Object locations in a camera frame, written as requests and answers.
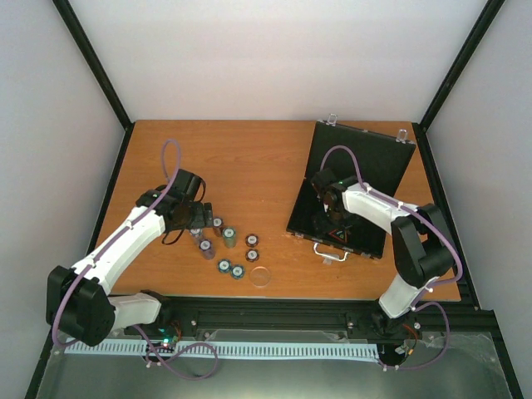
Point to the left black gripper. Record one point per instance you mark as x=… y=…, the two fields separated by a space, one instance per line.
x=201 y=219

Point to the triangular all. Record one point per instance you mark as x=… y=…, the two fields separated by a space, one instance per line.
x=340 y=234

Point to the brown short stack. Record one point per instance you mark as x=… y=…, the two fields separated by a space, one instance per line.
x=252 y=240
x=252 y=255

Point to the clear round dealer button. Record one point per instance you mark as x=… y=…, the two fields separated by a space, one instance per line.
x=260 y=277

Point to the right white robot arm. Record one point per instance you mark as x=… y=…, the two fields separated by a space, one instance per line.
x=421 y=249

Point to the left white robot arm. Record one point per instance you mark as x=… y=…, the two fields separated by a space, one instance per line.
x=112 y=249

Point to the black poker set case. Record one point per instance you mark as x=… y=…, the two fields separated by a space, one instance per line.
x=343 y=157

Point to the brown tall chip stack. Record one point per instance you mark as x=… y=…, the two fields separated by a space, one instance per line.
x=218 y=226

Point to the purple chip stack upper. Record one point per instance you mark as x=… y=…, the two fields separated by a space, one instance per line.
x=196 y=235

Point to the purple chip stack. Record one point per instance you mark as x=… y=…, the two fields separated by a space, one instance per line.
x=196 y=235
x=207 y=249

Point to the green tall chip stack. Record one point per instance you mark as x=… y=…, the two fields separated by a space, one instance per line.
x=229 y=237

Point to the purple chip stack lower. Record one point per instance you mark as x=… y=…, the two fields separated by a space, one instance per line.
x=207 y=249

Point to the blue short stack left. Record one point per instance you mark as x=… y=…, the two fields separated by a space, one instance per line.
x=224 y=266

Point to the blue short stack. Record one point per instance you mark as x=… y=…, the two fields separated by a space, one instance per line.
x=224 y=266
x=237 y=271

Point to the blue short stack right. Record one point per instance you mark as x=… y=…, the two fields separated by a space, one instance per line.
x=237 y=271

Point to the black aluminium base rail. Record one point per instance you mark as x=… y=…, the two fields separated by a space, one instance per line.
x=358 y=320

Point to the light blue cable duct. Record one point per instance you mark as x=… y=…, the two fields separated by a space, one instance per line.
x=357 y=352

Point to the left black frame post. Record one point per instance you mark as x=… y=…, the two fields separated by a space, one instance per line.
x=82 y=41

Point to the black frame post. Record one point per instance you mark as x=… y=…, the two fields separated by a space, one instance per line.
x=82 y=41
x=470 y=44

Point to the right black frame post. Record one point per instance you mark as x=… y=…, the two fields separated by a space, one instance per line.
x=470 y=44

